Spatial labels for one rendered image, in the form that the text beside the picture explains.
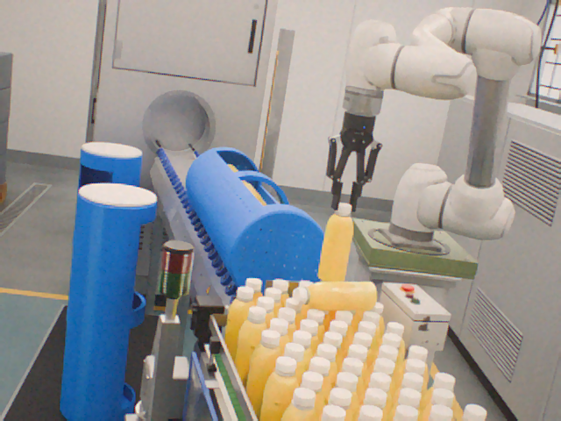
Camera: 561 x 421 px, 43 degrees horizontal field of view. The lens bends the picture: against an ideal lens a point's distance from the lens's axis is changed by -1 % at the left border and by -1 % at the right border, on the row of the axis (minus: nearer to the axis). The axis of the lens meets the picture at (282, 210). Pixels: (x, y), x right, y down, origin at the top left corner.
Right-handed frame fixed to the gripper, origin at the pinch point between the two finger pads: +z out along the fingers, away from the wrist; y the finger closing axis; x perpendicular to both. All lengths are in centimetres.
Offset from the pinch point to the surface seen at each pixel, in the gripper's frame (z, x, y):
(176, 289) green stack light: 16, 24, 42
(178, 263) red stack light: 10.8, 23.5, 42.3
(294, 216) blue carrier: 12.3, -23.0, 4.3
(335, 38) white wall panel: -31, -522, -177
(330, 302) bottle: 22.1, 12.9, 4.3
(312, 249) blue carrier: 21.5, -22.9, -2.6
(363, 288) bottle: 19.1, 11.0, -4.0
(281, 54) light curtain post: -24, -164, -25
